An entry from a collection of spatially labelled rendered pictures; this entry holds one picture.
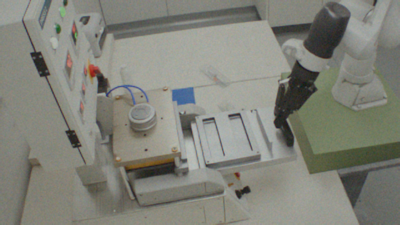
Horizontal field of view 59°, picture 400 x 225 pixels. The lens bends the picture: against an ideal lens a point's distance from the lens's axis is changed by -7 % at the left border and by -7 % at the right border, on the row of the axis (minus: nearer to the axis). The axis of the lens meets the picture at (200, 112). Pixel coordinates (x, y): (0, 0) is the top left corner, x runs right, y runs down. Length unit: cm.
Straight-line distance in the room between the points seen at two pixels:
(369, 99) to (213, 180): 73
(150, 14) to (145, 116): 262
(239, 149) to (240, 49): 88
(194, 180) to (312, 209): 45
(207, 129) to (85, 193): 43
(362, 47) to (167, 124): 57
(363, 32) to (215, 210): 67
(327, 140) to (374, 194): 104
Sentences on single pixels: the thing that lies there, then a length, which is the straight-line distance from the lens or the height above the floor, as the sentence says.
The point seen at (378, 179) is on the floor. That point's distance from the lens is 243.
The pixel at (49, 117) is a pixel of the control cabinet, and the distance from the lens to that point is 86.
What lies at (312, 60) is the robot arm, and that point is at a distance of 103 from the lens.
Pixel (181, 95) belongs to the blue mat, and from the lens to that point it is 169.
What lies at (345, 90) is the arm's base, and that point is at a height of 93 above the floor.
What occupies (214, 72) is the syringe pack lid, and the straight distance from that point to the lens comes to 176.
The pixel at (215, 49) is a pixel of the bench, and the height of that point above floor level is 75.
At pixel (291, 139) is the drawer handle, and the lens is 116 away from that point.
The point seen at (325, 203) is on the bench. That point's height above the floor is 75.
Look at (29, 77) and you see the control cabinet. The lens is 80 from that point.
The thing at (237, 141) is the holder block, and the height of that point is 98.
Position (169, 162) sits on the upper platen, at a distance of 107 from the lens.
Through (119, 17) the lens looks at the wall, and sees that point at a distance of 364.
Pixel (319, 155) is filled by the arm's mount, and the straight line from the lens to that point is 133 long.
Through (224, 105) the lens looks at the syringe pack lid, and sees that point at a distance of 159.
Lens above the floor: 186
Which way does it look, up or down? 44 degrees down
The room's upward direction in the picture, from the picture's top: 7 degrees counter-clockwise
